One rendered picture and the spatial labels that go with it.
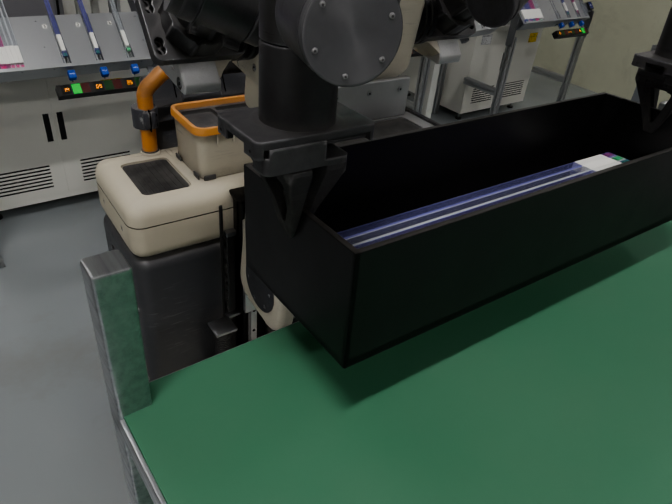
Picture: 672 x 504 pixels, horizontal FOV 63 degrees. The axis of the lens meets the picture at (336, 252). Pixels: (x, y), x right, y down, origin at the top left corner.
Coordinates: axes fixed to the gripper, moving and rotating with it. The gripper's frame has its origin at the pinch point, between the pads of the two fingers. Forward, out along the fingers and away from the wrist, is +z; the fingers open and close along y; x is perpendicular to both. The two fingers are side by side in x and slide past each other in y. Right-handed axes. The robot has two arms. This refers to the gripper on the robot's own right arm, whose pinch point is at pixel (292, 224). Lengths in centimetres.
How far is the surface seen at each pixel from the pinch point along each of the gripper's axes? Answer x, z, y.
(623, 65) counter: 207, 75, 442
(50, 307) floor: 145, 107, -8
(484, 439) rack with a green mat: -16.7, 16.0, 10.4
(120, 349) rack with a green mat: 1.3, 8.1, -14.7
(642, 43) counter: 198, 56, 442
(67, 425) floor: 90, 109, -15
